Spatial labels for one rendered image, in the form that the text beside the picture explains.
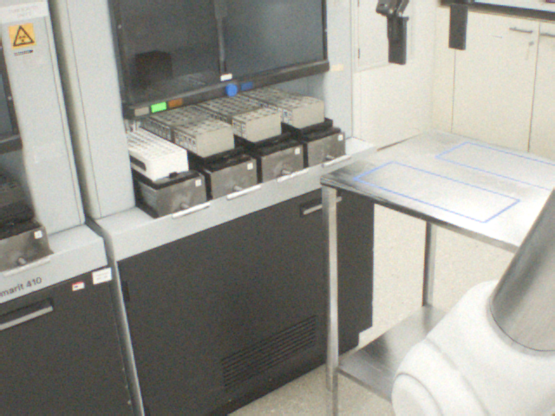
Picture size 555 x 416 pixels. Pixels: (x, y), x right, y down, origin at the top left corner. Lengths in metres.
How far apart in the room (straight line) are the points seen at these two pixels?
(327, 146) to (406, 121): 2.09
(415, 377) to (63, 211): 1.03
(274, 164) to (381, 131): 2.09
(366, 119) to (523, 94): 0.81
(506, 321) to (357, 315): 1.49
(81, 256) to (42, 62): 0.43
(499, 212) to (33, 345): 1.05
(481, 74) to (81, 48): 2.65
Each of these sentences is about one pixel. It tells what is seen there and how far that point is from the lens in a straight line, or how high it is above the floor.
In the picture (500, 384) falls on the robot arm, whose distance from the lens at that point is 0.80.
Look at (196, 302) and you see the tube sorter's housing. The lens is 1.80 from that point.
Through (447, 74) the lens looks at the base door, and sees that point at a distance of 3.99.
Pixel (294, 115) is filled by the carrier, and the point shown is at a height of 0.86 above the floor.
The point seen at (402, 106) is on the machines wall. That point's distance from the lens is 3.92.
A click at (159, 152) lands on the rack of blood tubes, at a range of 1.70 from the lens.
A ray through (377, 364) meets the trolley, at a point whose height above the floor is 0.28.
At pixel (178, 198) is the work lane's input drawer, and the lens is 1.66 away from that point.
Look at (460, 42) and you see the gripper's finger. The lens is 1.13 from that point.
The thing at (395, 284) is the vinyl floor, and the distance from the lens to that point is 2.75.
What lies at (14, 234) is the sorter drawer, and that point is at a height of 0.81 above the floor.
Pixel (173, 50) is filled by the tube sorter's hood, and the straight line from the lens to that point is 1.66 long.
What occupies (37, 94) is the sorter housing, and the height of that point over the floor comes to 1.07.
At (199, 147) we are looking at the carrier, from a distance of 1.74.
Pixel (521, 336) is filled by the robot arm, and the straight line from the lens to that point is 0.78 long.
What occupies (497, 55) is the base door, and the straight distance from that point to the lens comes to 3.76.
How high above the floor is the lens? 1.43
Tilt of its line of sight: 25 degrees down
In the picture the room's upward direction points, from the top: 3 degrees counter-clockwise
